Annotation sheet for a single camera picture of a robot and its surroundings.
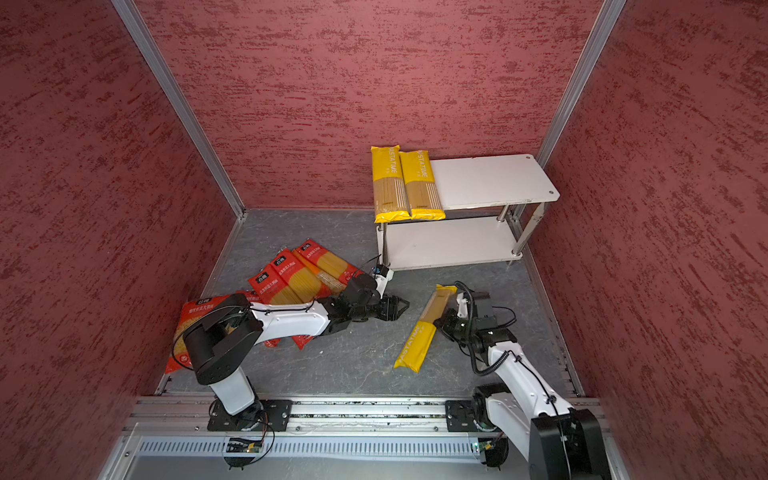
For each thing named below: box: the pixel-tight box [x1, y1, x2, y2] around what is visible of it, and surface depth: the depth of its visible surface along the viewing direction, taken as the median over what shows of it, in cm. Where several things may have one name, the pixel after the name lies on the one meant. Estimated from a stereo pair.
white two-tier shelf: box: [375, 154, 560, 271], surface depth 101 cm
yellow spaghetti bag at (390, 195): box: [371, 145, 412, 223], surface depth 78 cm
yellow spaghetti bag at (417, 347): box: [394, 284, 458, 373], surface depth 86 cm
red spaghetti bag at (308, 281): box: [269, 248, 333, 304], surface depth 97 cm
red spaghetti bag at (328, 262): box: [295, 238, 365, 284], surface depth 105 cm
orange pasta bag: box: [292, 249, 347, 294], surface depth 98 cm
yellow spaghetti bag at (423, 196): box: [399, 150, 446, 220], surface depth 79 cm
